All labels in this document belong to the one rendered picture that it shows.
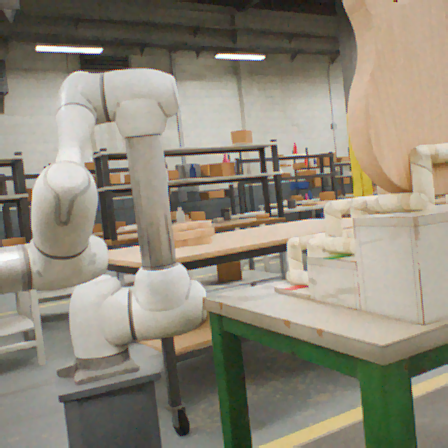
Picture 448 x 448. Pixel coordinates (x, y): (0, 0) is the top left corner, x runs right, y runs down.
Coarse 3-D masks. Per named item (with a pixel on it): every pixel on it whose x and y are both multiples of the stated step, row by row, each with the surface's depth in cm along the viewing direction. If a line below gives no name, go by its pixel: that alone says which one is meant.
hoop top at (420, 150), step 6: (432, 144) 84; (438, 144) 83; (444, 144) 84; (414, 150) 82; (420, 150) 81; (426, 150) 81; (432, 150) 82; (438, 150) 82; (444, 150) 83; (432, 156) 82; (438, 156) 82; (444, 156) 83; (432, 162) 83; (438, 162) 83; (444, 162) 84
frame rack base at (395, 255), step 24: (408, 216) 80; (432, 216) 80; (360, 240) 90; (384, 240) 85; (408, 240) 80; (432, 240) 80; (360, 264) 91; (384, 264) 86; (408, 264) 81; (432, 264) 80; (360, 288) 92; (384, 288) 86; (408, 288) 81; (432, 288) 80; (384, 312) 87; (408, 312) 82; (432, 312) 80
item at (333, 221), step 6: (330, 210) 103; (336, 210) 103; (330, 216) 103; (336, 216) 103; (330, 222) 104; (336, 222) 103; (330, 228) 104; (336, 228) 103; (330, 234) 104; (336, 234) 103; (342, 234) 104
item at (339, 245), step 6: (330, 240) 103; (336, 240) 101; (342, 240) 100; (348, 240) 98; (354, 240) 97; (330, 246) 102; (336, 246) 101; (342, 246) 99; (348, 246) 97; (354, 246) 96; (330, 252) 104; (336, 252) 102; (342, 252) 100; (348, 252) 98; (354, 252) 97
